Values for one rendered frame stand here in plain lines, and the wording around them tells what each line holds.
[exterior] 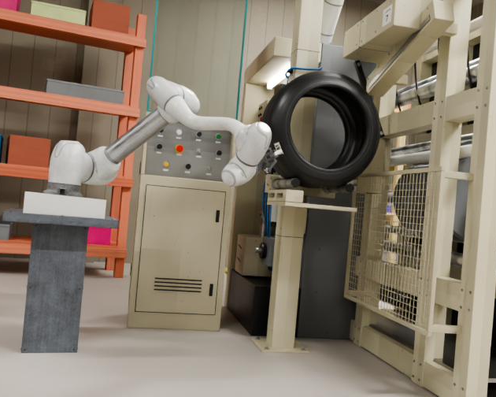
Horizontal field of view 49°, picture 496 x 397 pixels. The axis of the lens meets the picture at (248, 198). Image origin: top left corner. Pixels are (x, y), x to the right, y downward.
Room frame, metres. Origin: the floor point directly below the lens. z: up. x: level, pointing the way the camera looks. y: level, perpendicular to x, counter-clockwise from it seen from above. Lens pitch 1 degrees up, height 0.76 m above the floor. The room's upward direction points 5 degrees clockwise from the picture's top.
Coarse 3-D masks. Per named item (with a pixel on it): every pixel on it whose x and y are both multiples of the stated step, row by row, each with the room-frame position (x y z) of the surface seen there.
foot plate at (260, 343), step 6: (258, 342) 3.07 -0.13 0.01; (264, 342) 3.08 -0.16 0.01; (294, 342) 3.15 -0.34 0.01; (264, 348) 2.93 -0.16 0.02; (270, 348) 2.96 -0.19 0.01; (276, 348) 2.97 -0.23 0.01; (282, 348) 2.98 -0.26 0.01; (288, 348) 2.99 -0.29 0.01; (294, 348) 3.00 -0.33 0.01; (300, 348) 3.01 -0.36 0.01
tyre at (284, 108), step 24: (312, 72) 2.63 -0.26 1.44; (336, 72) 2.66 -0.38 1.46; (288, 96) 2.58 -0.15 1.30; (312, 96) 2.89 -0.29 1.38; (336, 96) 2.91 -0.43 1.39; (360, 96) 2.65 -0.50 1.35; (264, 120) 2.72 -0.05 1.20; (288, 120) 2.57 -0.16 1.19; (360, 120) 2.90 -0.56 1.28; (288, 144) 2.58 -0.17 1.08; (360, 144) 2.91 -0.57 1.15; (288, 168) 2.62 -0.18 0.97; (312, 168) 2.60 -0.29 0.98; (336, 168) 2.92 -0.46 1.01; (360, 168) 2.66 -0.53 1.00
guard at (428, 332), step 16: (368, 176) 2.91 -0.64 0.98; (416, 176) 2.42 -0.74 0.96; (384, 208) 2.71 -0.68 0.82; (432, 208) 2.27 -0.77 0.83; (352, 224) 3.08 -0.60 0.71; (368, 224) 2.87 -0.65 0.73; (400, 224) 2.54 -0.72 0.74; (416, 224) 2.39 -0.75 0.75; (352, 240) 3.07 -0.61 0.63; (400, 256) 2.51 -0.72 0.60; (432, 256) 2.23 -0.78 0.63; (416, 272) 2.36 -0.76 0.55; (432, 272) 2.22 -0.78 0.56; (352, 288) 3.01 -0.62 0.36; (432, 288) 2.22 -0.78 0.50; (368, 304) 2.80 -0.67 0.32; (384, 304) 2.63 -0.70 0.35; (432, 304) 2.22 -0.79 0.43; (400, 320) 2.45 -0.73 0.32; (432, 320) 2.22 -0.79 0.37
